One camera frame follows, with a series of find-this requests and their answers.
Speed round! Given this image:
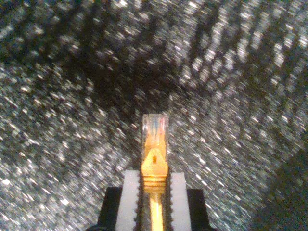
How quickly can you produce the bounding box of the yellow network cable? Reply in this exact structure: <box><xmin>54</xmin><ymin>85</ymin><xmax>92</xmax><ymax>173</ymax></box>
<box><xmin>141</xmin><ymin>113</ymin><xmax>170</xmax><ymax>231</ymax></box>

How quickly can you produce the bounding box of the black bubble mat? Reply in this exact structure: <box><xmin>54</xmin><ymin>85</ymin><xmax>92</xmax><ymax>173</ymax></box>
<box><xmin>0</xmin><ymin>0</ymin><xmax>308</xmax><ymax>231</ymax></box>

